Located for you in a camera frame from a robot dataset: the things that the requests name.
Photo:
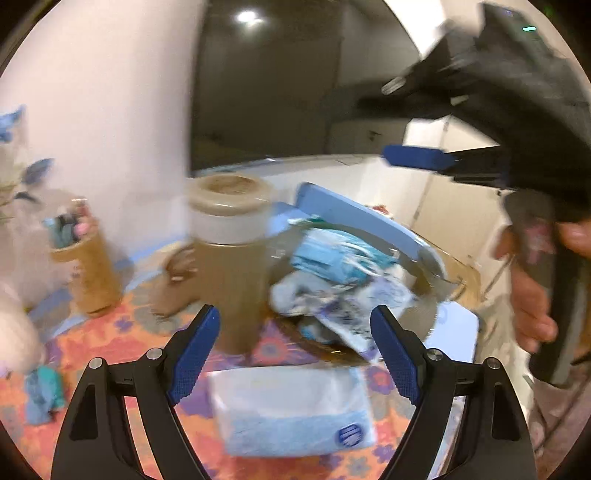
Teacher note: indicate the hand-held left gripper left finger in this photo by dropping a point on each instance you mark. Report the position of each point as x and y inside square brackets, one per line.
[196, 350]

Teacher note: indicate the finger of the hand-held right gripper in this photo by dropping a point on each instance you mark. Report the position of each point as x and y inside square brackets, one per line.
[406, 99]
[415, 157]

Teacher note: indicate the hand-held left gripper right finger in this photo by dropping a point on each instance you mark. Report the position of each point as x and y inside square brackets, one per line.
[397, 355]

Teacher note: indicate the white blue patterned cloth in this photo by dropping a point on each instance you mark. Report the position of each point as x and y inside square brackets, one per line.
[364, 309]

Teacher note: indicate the glass bowl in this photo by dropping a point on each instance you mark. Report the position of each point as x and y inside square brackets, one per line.
[429, 286]

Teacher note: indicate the plastic pack of face masks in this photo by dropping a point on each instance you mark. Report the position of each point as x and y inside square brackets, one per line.
[286, 410]

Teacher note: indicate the light blue plush cloth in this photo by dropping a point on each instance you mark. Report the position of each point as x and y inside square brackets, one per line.
[293, 290]

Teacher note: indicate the blue face masks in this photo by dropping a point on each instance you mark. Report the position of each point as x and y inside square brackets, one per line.
[332, 256]

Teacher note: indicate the person's right forearm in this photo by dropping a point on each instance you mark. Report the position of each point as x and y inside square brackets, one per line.
[554, 424]

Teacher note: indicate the person's right hand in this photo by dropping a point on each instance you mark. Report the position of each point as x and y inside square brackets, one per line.
[531, 304]

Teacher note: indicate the round wooden tray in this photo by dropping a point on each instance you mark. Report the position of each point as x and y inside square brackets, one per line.
[323, 353]

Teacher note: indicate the brown tumbler with lid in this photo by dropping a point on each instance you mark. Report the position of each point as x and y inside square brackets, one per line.
[231, 258]

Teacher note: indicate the wooden pen holder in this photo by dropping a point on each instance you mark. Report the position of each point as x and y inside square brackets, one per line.
[90, 277]

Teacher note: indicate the teal cloth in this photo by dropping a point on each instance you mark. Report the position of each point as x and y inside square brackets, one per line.
[44, 397]

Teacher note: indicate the bundle of pens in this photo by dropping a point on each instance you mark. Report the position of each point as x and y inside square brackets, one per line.
[69, 226]

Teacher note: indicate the white vase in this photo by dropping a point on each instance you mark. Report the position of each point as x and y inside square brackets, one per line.
[18, 286]

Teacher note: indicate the black wall television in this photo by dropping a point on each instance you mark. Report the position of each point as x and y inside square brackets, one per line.
[277, 83]

